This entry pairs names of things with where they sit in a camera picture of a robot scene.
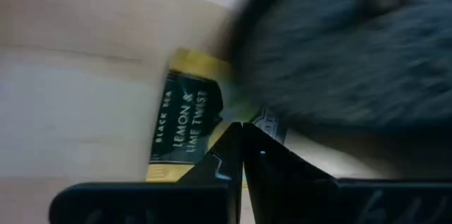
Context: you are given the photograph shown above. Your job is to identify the green yellow tea packet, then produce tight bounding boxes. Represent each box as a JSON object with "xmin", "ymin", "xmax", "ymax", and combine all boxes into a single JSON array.
[{"xmin": 145, "ymin": 47, "xmax": 287, "ymax": 182}]

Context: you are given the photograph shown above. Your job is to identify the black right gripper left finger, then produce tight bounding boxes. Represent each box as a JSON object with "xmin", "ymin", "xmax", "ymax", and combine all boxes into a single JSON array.
[{"xmin": 178, "ymin": 122, "xmax": 244, "ymax": 224}]

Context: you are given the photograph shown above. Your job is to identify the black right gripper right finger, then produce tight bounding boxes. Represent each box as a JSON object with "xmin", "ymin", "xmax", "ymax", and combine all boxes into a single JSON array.
[{"xmin": 243, "ymin": 122, "xmax": 336, "ymax": 224}]

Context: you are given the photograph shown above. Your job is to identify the green plant in black pot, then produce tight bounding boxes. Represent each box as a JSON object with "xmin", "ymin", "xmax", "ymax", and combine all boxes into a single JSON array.
[{"xmin": 225, "ymin": 0, "xmax": 452, "ymax": 140}]

